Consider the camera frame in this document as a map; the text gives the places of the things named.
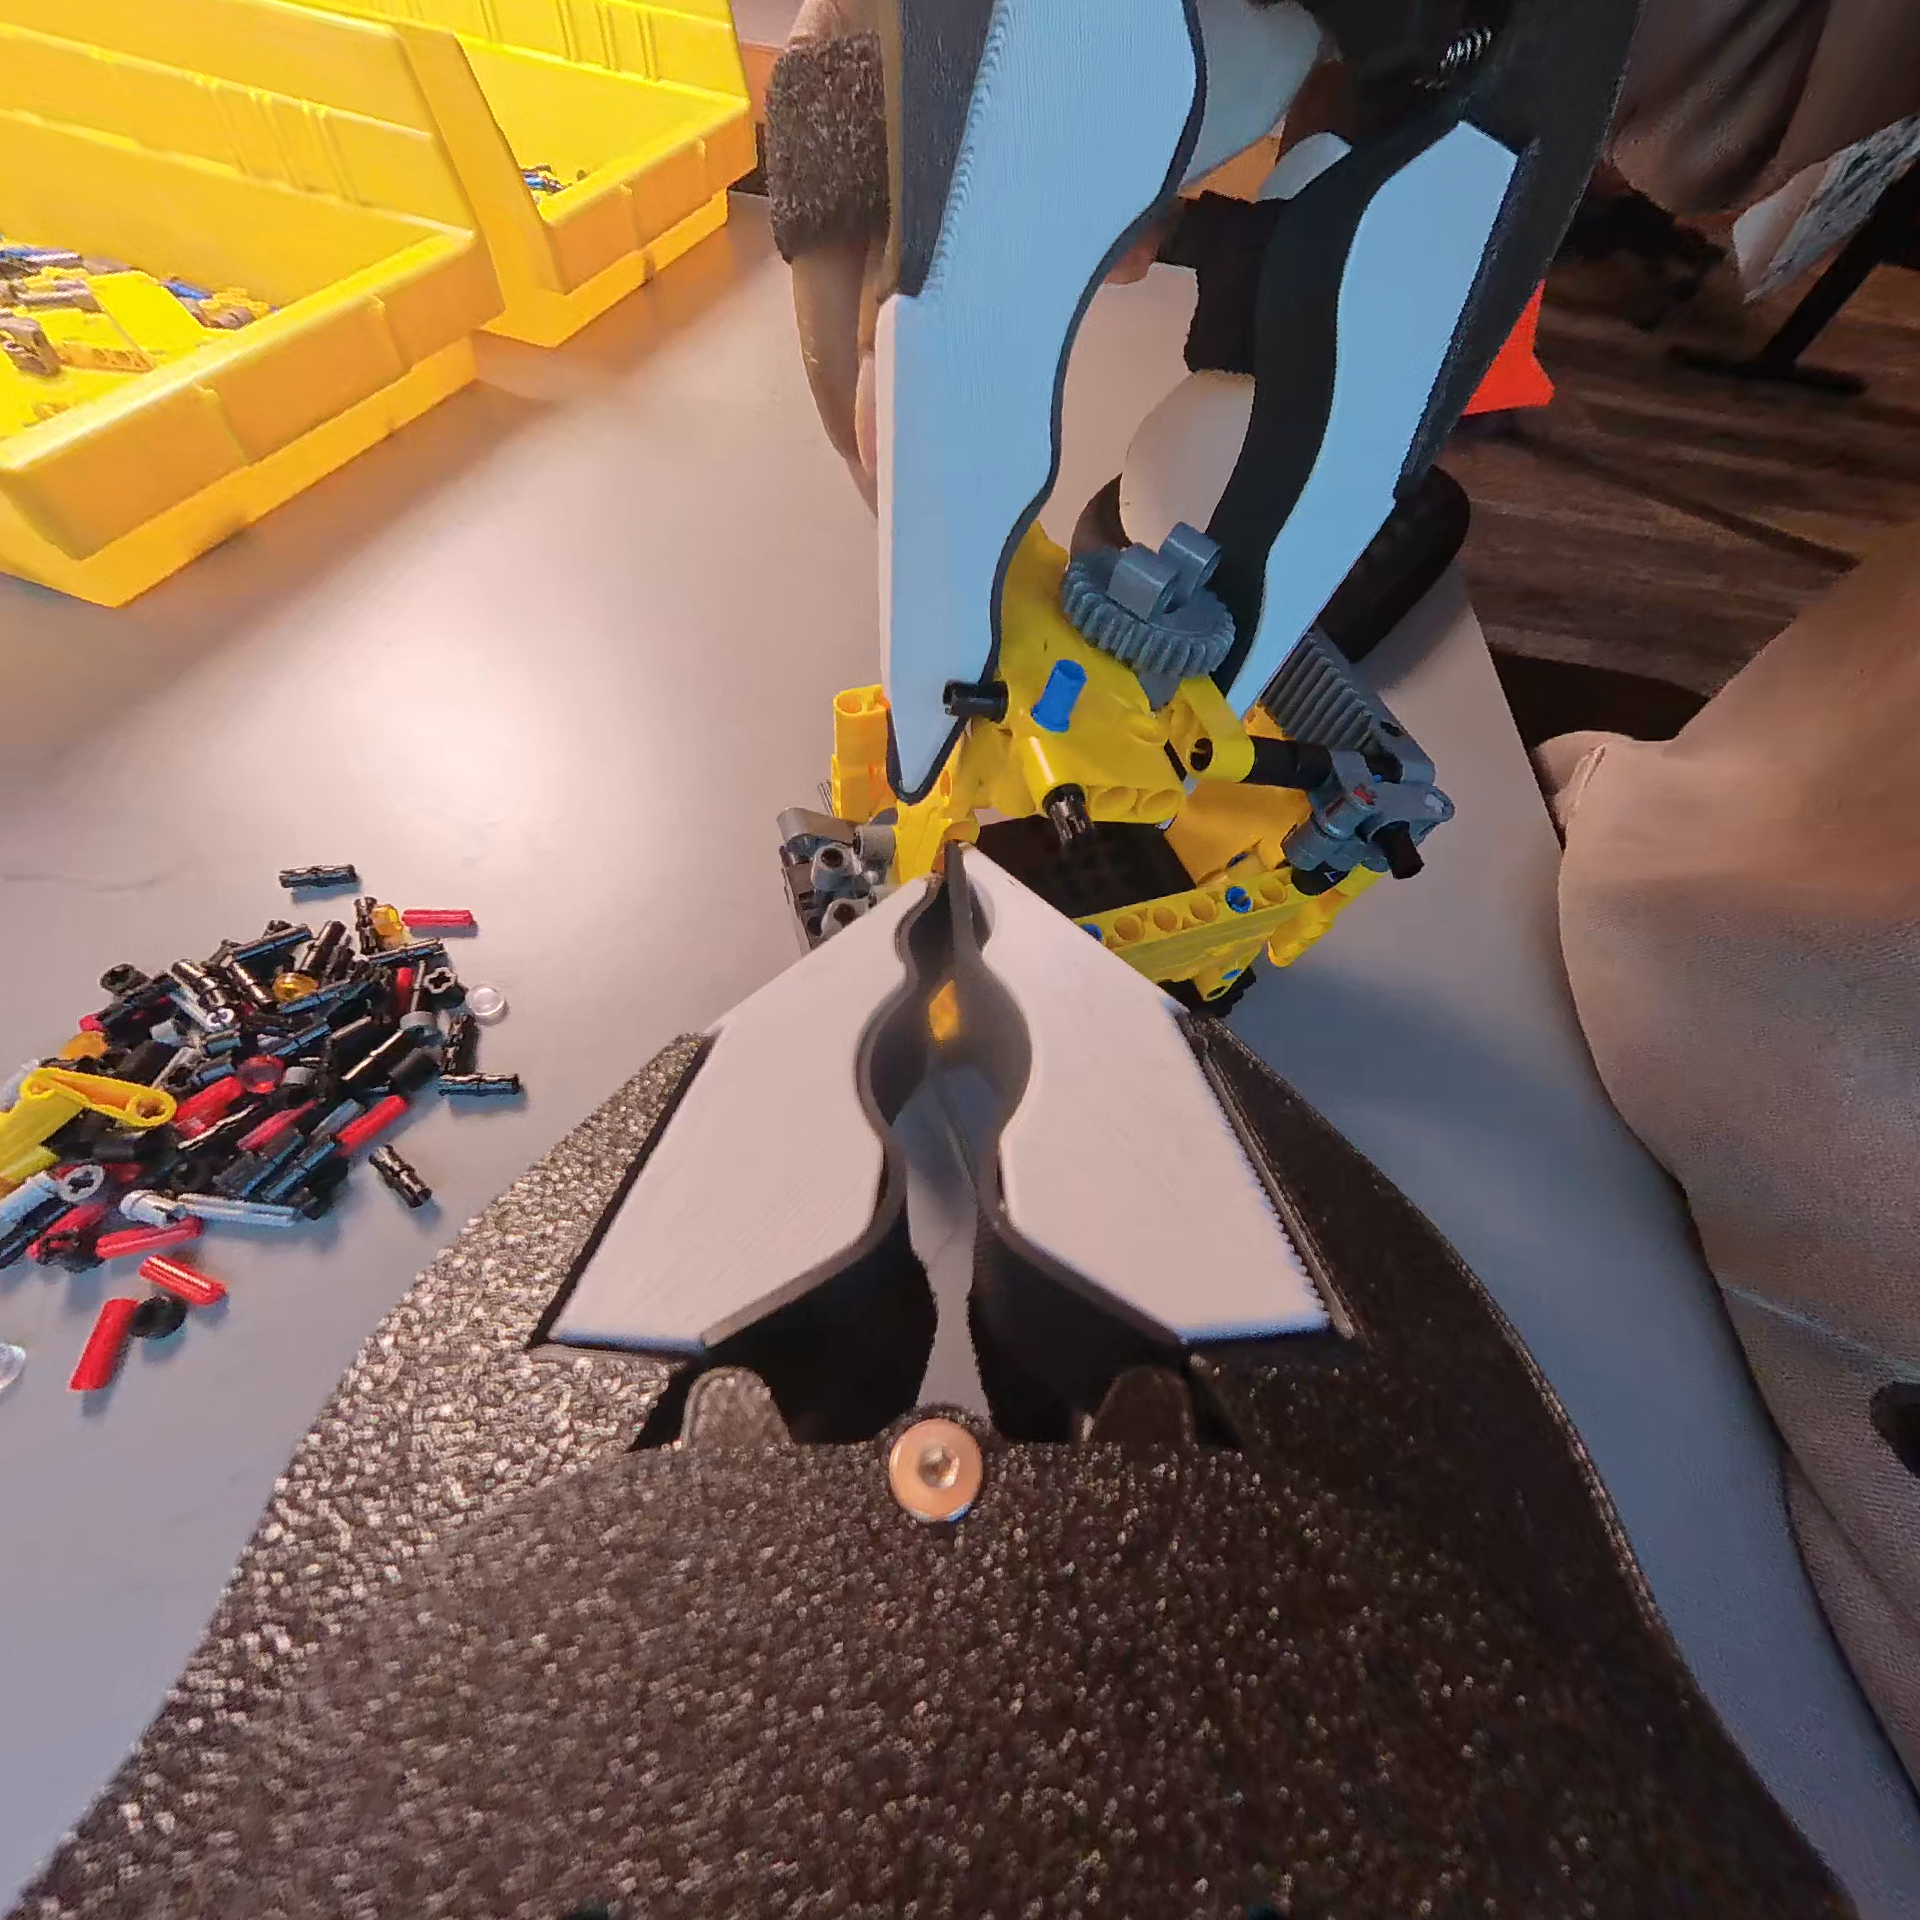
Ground grey gear piece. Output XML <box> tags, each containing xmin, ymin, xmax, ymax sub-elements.
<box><xmin>1056</xmin><ymin>524</ymin><xmax>1243</xmax><ymax>704</ymax></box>

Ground white printed leaflet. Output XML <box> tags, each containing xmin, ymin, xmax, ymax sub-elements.
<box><xmin>1740</xmin><ymin>121</ymin><xmax>1905</xmax><ymax>303</ymax></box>

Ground yellow plastic bin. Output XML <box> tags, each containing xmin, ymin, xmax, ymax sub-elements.
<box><xmin>0</xmin><ymin>0</ymin><xmax>511</xmax><ymax>611</ymax></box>
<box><xmin>376</xmin><ymin>0</ymin><xmax>759</xmax><ymax>351</ymax></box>

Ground assorted grey blue small parts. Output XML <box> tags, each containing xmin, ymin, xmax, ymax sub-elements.
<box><xmin>0</xmin><ymin>239</ymin><xmax>280</xmax><ymax>379</ymax></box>

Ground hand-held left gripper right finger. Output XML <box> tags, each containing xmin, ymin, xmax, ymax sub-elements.
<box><xmin>955</xmin><ymin>844</ymin><xmax>1338</xmax><ymax>1348</ymax></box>

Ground black wrist rest pad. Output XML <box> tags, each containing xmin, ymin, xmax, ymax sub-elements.
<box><xmin>1319</xmin><ymin>468</ymin><xmax>1474</xmax><ymax>670</ymax></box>

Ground grey desk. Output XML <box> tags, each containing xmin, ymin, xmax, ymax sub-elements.
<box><xmin>0</xmin><ymin>179</ymin><xmax>1920</xmax><ymax>1920</ymax></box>

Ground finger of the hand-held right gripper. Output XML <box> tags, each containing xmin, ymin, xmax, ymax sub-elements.
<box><xmin>873</xmin><ymin>0</ymin><xmax>1206</xmax><ymax>802</ymax></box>
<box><xmin>1205</xmin><ymin>117</ymin><xmax>1526</xmax><ymax>718</ymax></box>

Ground pile of black red pins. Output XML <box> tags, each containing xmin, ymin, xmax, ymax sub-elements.
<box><xmin>0</xmin><ymin>863</ymin><xmax>526</xmax><ymax>1388</ymax></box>

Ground yellow bent beam piece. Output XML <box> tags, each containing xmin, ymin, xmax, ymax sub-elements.
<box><xmin>0</xmin><ymin>1068</ymin><xmax>178</xmax><ymax>1190</ymax></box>

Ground person's right hand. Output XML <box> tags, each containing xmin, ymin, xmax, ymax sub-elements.
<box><xmin>781</xmin><ymin>0</ymin><xmax>890</xmax><ymax>520</ymax></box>

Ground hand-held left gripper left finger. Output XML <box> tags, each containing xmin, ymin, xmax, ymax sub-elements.
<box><xmin>538</xmin><ymin>844</ymin><xmax>969</xmax><ymax>1359</ymax></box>

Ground person's right forearm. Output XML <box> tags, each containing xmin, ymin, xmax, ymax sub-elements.
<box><xmin>1607</xmin><ymin>0</ymin><xmax>1920</xmax><ymax>189</ymax></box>

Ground yellow toy robot model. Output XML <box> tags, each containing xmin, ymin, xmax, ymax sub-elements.
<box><xmin>775</xmin><ymin>518</ymin><xmax>1453</xmax><ymax>1014</ymax></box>

